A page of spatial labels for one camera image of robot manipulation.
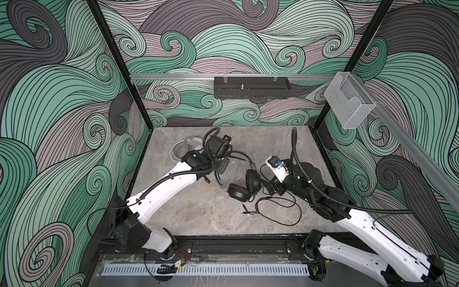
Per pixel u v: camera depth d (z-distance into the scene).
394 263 0.40
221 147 0.57
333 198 0.45
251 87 0.95
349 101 0.79
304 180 0.47
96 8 0.71
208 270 0.70
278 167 0.56
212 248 0.77
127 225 0.38
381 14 0.73
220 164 0.68
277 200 0.88
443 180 0.51
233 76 0.95
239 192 0.68
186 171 0.47
